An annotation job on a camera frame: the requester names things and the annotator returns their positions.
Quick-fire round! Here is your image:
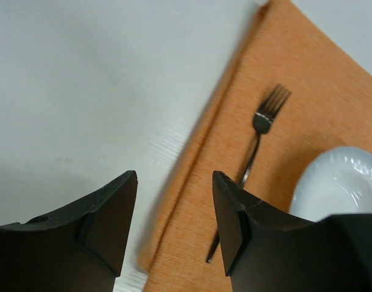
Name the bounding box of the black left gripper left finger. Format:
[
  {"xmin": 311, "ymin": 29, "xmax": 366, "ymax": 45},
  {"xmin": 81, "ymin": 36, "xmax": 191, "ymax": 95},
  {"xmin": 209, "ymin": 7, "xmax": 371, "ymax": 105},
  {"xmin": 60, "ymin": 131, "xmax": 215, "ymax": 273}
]
[{"xmin": 0, "ymin": 170, "xmax": 138, "ymax": 291}]

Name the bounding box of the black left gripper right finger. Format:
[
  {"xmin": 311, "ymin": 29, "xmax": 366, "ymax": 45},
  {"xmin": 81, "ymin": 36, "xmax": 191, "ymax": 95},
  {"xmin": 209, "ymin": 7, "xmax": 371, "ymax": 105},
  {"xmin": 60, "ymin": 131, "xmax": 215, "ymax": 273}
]
[{"xmin": 212, "ymin": 171, "xmax": 372, "ymax": 291}]

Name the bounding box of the white ceramic plate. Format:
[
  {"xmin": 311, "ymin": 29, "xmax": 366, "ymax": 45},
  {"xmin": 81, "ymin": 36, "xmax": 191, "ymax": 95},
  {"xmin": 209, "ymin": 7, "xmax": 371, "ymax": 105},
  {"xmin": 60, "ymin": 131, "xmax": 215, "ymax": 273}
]
[{"xmin": 289, "ymin": 146, "xmax": 372, "ymax": 221}]

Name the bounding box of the black metal fork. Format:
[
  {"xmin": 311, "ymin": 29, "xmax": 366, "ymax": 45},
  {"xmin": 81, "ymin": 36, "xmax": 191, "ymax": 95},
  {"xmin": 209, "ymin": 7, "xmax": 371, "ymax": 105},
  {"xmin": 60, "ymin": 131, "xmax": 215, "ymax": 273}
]
[{"xmin": 205, "ymin": 83, "xmax": 293, "ymax": 264}]

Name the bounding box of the orange cloth placemat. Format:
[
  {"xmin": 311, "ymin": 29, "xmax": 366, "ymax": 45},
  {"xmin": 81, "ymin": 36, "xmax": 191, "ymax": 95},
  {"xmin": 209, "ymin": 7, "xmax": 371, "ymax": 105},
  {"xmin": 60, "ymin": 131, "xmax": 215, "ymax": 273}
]
[{"xmin": 139, "ymin": 1, "xmax": 372, "ymax": 291}]

